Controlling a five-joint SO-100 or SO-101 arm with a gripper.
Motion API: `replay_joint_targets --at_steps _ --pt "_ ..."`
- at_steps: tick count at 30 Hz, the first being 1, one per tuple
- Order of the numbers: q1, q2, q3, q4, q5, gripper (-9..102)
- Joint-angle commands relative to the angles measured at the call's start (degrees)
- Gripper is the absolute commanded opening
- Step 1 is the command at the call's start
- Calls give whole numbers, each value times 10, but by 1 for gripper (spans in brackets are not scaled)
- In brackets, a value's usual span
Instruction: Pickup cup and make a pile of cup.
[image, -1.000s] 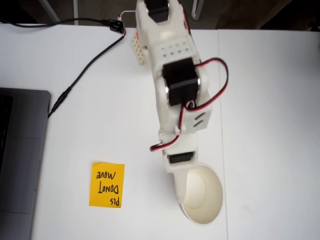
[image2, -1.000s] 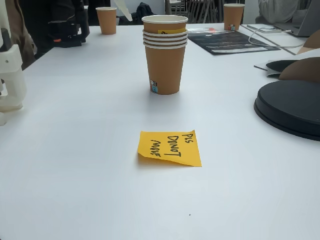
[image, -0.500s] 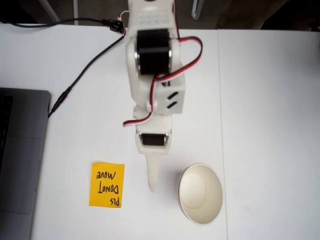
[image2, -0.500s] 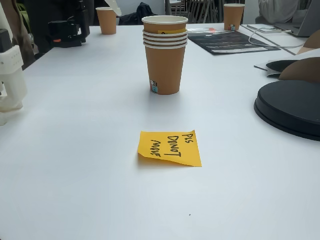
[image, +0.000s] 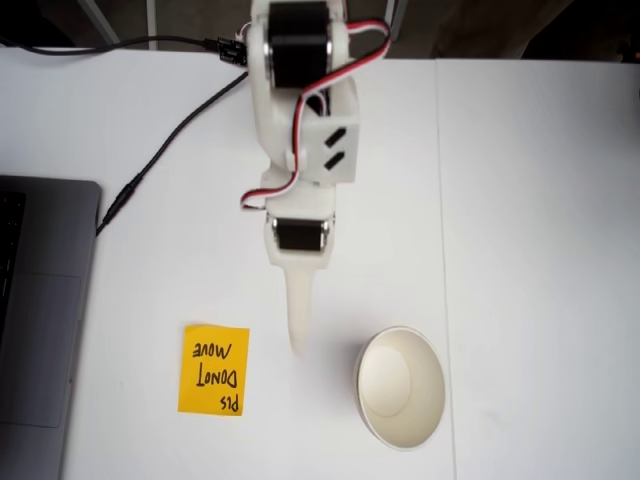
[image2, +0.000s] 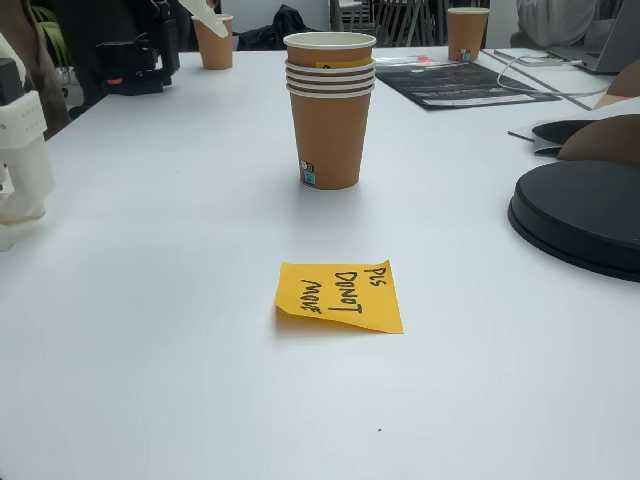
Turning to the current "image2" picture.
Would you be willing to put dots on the yellow handwritten sticky note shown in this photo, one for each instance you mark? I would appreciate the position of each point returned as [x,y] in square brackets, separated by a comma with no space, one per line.
[340,300]
[345,63]

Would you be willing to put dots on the brown paper cup with sticker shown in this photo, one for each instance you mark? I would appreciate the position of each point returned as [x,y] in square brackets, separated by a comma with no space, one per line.
[332,140]
[467,35]

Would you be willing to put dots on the black jacket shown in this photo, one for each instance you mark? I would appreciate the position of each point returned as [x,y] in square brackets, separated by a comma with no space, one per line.
[285,30]

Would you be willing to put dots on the green plant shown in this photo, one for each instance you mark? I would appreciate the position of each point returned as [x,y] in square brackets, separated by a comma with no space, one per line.
[52,35]

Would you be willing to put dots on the grey metal chair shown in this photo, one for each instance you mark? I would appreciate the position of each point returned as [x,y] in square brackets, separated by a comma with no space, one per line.
[400,25]

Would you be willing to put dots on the white leaflet with red mark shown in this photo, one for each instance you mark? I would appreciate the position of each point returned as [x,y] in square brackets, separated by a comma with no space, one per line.
[405,61]

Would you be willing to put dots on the black printed sheet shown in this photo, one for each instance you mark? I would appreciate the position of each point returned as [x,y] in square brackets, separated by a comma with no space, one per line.
[465,82]

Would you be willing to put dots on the white flat adapter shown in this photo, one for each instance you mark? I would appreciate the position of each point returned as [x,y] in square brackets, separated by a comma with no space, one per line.
[545,60]

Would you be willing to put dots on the black curved piece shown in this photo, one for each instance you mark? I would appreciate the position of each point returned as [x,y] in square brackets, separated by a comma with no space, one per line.
[555,132]

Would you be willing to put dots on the white paper sheet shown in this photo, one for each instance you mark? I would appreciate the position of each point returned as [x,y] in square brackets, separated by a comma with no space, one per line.
[600,112]

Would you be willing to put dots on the silver open laptop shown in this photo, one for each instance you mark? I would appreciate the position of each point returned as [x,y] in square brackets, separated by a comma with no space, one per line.
[620,45]

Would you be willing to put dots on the brown curved cardboard piece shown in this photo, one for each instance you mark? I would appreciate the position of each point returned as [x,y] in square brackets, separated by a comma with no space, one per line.
[605,140]

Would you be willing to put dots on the black round base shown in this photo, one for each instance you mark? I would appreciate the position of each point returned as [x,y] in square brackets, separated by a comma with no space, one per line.
[580,210]

